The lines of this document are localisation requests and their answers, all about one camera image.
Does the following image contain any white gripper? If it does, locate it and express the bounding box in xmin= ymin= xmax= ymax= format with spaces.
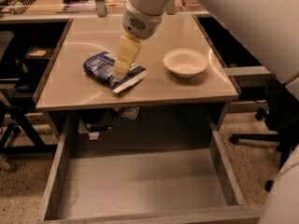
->
xmin=112 ymin=1 xmax=163 ymax=81

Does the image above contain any blue chip bag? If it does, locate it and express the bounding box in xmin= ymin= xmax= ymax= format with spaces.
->
xmin=83 ymin=50 xmax=148 ymax=93

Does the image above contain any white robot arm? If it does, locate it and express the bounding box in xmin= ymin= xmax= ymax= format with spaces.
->
xmin=113 ymin=0 xmax=299 ymax=224

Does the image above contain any open grey drawer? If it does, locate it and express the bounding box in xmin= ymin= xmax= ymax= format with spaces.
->
xmin=38 ymin=106 xmax=261 ymax=224

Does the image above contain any white paper bowl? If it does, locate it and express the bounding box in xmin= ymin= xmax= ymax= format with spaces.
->
xmin=163 ymin=49 xmax=208 ymax=78

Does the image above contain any pink plastic basket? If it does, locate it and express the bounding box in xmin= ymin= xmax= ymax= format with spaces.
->
xmin=179 ymin=0 xmax=202 ymax=9

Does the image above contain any grey cabinet with tabletop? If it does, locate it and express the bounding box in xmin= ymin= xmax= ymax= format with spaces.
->
xmin=36 ymin=15 xmax=237 ymax=149

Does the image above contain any black office chair left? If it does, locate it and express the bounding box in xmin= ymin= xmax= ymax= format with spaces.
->
xmin=0 ymin=31 xmax=59 ymax=157

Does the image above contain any black office chair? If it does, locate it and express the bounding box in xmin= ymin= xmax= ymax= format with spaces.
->
xmin=0 ymin=31 xmax=59 ymax=157
xmin=228 ymin=77 xmax=299 ymax=192

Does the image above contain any black office chair right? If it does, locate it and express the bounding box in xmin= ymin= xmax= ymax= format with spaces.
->
xmin=228 ymin=77 xmax=299 ymax=192

